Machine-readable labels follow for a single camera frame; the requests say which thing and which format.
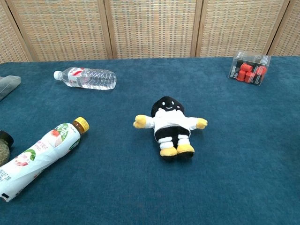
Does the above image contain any clear plastic water bottle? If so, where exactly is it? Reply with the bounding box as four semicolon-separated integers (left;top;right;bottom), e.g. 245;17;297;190
53;67;117;90

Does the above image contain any white labelled tea drink bottle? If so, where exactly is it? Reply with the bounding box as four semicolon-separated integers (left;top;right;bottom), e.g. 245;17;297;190
0;116;90;203

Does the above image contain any clear grey plastic box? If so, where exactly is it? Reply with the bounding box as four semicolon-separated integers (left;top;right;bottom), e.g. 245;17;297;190
0;75;21;102

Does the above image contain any black white yellow plush toy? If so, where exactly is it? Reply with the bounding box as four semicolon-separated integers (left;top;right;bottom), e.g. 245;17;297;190
133;96;209;161

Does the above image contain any clear box with red caps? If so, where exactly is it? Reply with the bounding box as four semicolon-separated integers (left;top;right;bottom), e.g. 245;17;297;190
228;50;272;87

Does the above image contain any blue cloth table cover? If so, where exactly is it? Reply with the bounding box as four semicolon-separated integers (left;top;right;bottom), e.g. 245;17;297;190
0;56;300;225

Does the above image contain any round green jar black lid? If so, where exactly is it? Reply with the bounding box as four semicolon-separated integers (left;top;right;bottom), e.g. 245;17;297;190
0;130;15;166

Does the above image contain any woven rattan folding screen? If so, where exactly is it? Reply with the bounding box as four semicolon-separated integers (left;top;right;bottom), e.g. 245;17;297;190
0;0;300;64

